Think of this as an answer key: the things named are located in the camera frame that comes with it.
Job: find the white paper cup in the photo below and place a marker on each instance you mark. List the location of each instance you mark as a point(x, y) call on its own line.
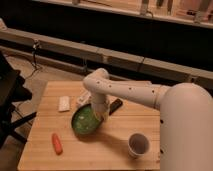
point(138, 145)

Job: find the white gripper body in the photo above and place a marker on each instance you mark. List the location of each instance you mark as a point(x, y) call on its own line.
point(100, 106)

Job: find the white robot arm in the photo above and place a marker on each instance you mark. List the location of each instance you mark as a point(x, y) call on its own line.
point(186, 117)

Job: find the black chair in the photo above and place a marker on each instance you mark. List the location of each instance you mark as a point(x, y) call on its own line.
point(11, 90)

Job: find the orange carrot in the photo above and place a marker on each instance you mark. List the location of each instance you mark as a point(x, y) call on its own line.
point(56, 144)

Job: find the small white box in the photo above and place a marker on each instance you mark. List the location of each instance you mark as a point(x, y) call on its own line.
point(83, 99)

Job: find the white rectangular block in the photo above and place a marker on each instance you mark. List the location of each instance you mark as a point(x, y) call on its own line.
point(64, 103)

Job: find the black remote control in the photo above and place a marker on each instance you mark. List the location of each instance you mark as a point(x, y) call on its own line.
point(115, 105)

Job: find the green ceramic bowl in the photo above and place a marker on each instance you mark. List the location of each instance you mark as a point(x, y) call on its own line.
point(83, 121)

